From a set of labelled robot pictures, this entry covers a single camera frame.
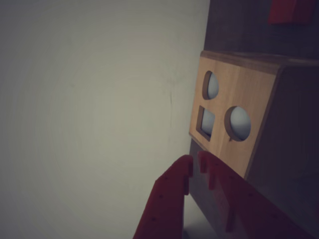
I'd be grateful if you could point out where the wooden shape sorter box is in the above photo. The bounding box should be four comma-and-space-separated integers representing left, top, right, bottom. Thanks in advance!
188, 49, 319, 200

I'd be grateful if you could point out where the red wooden cube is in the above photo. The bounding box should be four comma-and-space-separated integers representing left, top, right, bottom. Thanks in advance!
268, 0, 314, 25

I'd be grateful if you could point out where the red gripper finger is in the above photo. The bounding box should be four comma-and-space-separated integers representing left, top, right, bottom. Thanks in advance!
133, 154, 194, 239
196, 150, 316, 239

